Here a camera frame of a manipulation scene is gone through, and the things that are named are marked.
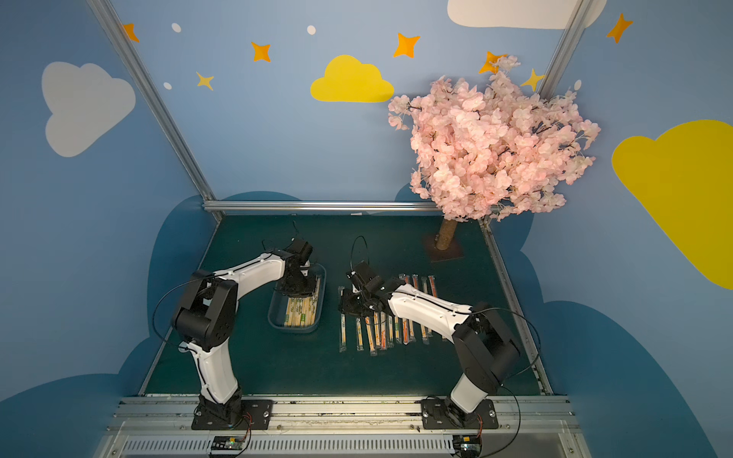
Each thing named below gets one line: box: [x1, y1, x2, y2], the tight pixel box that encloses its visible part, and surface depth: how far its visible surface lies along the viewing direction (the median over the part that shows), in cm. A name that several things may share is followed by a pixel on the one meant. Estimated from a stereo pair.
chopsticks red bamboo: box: [394, 315, 403, 345], surface depth 92 cm
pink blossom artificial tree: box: [388, 55, 602, 263], surface depth 71 cm
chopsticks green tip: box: [356, 317, 365, 352], surface depth 90 cm
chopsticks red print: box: [374, 311, 381, 349], surface depth 90 cm
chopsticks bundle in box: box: [284, 277, 321, 328], surface depth 95 cm
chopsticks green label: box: [387, 314, 395, 349], surface depth 91 cm
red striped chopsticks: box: [364, 316, 377, 356], surface depth 90 cm
